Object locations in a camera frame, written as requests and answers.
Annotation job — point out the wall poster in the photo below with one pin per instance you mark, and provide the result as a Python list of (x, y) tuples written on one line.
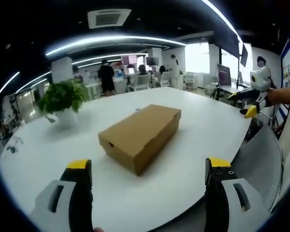
[(288, 67)]

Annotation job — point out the black stand pole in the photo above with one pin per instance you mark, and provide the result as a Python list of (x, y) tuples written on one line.
[(238, 67)]

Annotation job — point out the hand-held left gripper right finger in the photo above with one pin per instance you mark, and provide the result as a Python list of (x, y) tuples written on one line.
[(216, 200)]

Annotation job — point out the grey mesh office chair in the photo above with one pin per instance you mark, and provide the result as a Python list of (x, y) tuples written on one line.
[(261, 159)]

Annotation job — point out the small dark hanging screen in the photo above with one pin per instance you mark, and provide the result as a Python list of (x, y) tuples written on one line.
[(244, 55)]

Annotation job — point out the computer monitor on stand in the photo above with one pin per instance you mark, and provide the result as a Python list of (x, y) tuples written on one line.
[(224, 75)]

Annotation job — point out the short ceiling light strip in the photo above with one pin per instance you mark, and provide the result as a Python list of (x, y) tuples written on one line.
[(9, 82)]

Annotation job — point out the ceiling air conditioner vent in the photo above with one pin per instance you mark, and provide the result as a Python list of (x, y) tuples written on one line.
[(108, 18)]

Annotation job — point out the long curved ceiling light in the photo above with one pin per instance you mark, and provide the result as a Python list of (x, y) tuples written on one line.
[(111, 41), (223, 19)]

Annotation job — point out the brown cardboard shoe box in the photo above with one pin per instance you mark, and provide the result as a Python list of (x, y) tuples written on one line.
[(140, 130)]

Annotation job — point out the green potted plant white pot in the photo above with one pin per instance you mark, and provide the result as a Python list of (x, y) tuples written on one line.
[(62, 99)]

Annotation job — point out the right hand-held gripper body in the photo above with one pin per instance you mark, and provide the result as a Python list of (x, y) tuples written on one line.
[(261, 78)]

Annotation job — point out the white office chair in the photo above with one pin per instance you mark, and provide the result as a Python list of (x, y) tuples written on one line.
[(142, 82), (164, 79)]

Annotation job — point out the person's left hand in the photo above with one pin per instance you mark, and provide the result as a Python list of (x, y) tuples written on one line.
[(100, 229)]

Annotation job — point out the large dark hanging screen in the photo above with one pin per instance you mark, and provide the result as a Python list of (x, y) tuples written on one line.
[(228, 43)]

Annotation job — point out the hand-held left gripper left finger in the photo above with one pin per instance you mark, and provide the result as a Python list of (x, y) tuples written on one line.
[(81, 198)]

